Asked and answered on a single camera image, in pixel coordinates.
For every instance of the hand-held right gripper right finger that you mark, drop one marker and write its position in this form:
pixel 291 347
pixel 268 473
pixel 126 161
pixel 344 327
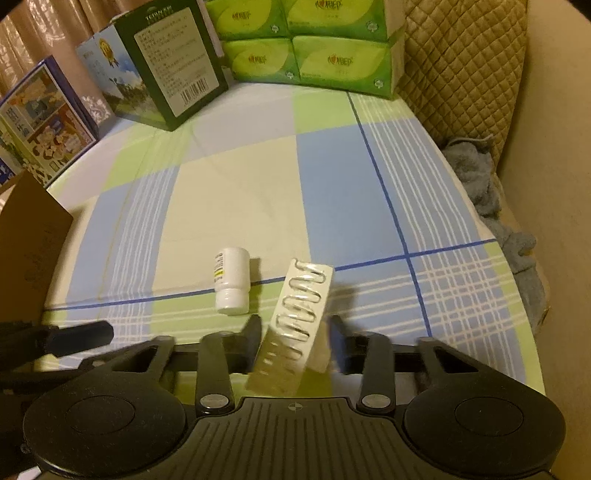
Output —
pixel 337 346

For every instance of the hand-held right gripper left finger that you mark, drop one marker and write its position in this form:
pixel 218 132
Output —
pixel 249 346

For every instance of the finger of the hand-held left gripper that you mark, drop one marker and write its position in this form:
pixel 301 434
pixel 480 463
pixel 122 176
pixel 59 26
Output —
pixel 83 336
pixel 27 374

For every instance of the brown storage box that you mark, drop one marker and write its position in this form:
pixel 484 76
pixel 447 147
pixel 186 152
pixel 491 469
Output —
pixel 27 249

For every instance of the small white bottle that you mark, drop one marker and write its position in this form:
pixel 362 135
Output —
pixel 231 286

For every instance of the blue printed carton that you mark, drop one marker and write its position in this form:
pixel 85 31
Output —
pixel 41 120

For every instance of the grey cloth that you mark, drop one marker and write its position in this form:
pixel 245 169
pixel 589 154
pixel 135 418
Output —
pixel 489 184

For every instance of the green and white milk carton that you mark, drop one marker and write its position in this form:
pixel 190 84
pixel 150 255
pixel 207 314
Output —
pixel 171 64

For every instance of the stack of green tissue packs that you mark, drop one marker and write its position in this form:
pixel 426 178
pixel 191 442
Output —
pixel 304 55

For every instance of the beige quilted cushion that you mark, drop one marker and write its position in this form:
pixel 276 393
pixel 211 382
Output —
pixel 457 69

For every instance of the beige patterned curtain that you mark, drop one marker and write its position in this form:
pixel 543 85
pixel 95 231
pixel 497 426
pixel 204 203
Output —
pixel 37 32

